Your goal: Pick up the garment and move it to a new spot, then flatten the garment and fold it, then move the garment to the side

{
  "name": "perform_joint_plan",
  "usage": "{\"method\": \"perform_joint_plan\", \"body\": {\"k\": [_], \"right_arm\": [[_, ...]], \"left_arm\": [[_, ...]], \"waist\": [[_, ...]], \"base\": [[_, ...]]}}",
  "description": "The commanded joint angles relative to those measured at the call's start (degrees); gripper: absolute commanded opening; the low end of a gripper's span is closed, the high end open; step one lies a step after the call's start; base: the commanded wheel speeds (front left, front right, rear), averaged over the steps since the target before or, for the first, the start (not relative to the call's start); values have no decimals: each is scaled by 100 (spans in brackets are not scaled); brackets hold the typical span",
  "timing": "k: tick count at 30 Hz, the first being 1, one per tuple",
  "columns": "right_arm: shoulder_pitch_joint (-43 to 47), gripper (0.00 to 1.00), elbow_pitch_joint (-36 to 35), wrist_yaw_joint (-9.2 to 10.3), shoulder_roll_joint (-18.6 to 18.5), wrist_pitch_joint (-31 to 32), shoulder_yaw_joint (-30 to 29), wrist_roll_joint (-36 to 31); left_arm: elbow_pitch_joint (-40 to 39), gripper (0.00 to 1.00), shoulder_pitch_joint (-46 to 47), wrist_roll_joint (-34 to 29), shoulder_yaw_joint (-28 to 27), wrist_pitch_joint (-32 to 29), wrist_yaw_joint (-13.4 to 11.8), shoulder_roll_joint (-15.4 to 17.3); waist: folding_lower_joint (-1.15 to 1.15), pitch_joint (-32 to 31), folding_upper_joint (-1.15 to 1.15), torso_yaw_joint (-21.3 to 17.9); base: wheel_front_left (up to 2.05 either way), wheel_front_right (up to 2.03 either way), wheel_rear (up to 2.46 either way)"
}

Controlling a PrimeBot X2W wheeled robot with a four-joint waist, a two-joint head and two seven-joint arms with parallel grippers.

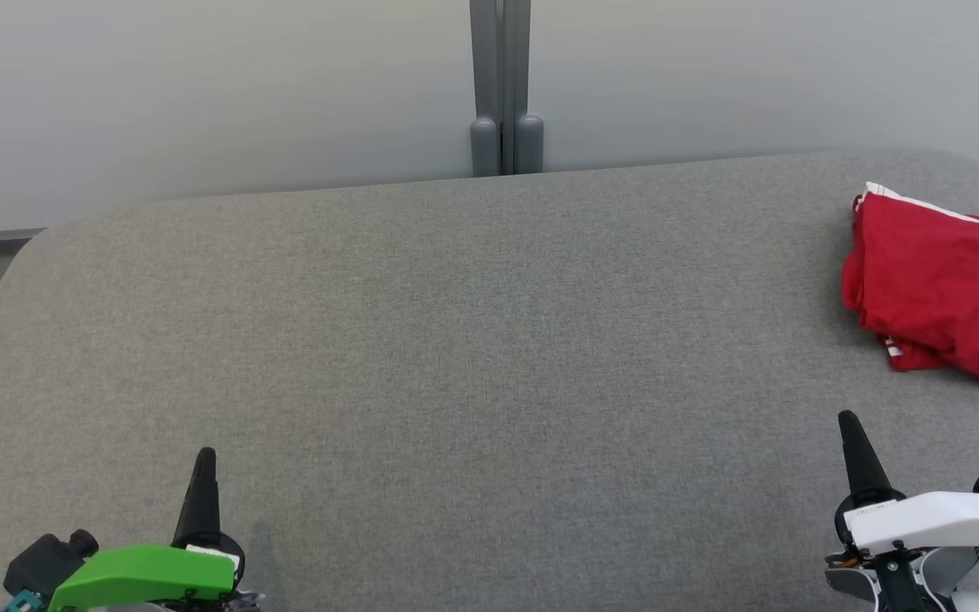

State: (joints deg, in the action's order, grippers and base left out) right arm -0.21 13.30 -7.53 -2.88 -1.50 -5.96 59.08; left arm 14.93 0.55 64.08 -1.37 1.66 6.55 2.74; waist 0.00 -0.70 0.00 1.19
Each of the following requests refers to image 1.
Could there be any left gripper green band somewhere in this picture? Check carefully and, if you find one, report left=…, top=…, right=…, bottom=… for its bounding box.
left=46, top=448, right=248, bottom=612

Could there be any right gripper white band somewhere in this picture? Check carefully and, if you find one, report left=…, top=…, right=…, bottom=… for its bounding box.
left=834, top=411, right=979, bottom=559

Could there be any red jersey with number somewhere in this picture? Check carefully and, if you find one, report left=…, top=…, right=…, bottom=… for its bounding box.
left=841, top=181, right=979, bottom=375

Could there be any grey fabric sofa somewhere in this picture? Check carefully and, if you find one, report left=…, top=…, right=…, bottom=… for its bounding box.
left=0, top=149, right=979, bottom=612

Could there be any grey double partition post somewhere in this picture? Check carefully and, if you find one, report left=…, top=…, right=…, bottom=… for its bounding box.
left=468, top=0, right=545, bottom=178

